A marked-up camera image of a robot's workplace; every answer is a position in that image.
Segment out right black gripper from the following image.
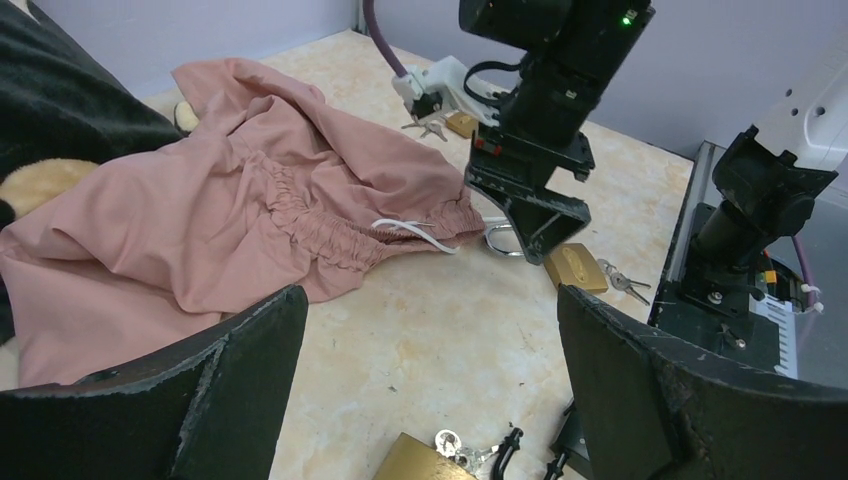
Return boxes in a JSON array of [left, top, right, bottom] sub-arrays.
[[465, 86, 595, 265]]

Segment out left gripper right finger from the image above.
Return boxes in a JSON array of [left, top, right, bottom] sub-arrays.
[[557, 286, 847, 479]]

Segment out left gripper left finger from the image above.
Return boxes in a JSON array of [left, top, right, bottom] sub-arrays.
[[1, 285, 308, 479]]

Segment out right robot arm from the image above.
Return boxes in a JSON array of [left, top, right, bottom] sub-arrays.
[[458, 1, 847, 378]]

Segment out black Kaijing padlock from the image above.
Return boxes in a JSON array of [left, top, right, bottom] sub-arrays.
[[490, 397, 598, 480]]

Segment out keys of right padlock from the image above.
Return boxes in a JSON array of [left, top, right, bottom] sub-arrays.
[[597, 259, 651, 306]]

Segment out brass padlock with open shackle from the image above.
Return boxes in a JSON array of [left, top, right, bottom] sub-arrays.
[[372, 429, 500, 480]]

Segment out black floral pillow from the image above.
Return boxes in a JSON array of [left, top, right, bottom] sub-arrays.
[[0, 0, 200, 346]]

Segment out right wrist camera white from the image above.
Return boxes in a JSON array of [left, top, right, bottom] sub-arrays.
[[391, 56, 504, 126]]

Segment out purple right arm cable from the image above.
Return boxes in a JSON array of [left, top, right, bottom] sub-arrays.
[[361, 0, 409, 79]]

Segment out pink drawstring shorts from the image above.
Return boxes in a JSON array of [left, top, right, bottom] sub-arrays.
[[1, 59, 484, 387]]

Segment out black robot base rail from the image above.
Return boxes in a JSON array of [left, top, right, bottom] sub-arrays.
[[649, 141, 847, 389]]

